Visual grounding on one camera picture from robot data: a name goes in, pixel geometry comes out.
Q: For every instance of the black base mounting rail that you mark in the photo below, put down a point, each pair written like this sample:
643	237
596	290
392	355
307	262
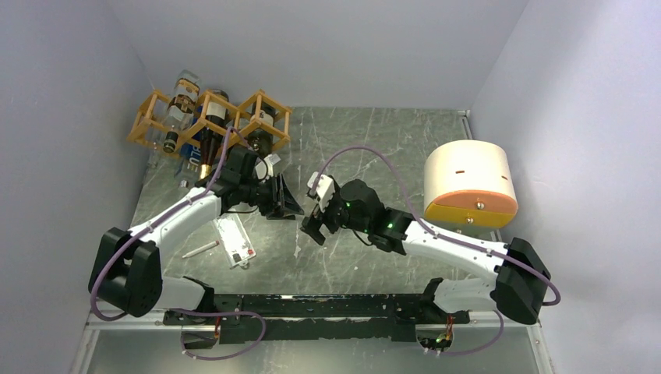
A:
312	317

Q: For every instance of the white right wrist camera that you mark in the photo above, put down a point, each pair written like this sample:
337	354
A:
321	189

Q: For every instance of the blue labelled clear bottle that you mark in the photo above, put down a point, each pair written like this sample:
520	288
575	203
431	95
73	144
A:
188	170

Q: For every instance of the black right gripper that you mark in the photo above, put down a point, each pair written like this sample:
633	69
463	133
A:
310	225

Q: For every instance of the clear plastic blister package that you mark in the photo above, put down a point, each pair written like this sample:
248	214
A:
234	241

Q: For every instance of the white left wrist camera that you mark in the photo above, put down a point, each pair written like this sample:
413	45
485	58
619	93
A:
266	167

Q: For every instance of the cream orange cylindrical drawer box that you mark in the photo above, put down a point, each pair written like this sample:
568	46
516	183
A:
468	183

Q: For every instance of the red wine bottle gold cap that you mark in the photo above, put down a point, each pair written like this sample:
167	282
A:
211	141

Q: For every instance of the wooden wine rack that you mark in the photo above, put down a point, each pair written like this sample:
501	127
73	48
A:
239	116

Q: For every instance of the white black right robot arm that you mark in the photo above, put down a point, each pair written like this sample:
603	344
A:
508	277

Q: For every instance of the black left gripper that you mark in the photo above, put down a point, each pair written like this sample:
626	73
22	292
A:
282	206

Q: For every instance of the clear whisky bottle black label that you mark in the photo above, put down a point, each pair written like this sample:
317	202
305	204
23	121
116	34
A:
180	109

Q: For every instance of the white pink marker pen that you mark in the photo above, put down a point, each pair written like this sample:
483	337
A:
201	249

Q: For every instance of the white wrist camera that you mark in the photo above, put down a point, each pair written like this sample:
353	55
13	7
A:
321	189
266	167

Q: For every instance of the dark green wine bottle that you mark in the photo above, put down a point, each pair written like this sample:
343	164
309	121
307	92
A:
260	140

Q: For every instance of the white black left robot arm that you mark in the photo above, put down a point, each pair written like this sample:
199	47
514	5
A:
127	272

